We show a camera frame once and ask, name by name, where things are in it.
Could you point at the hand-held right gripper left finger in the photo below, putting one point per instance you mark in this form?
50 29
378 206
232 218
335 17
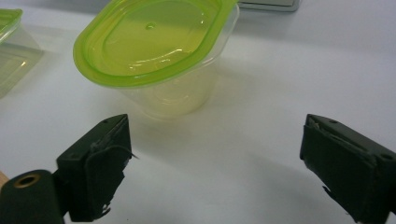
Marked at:
93 168

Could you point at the clear container with green lid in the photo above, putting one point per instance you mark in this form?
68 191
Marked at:
155 53
12 46

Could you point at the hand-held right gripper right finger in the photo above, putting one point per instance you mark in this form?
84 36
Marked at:
351 168

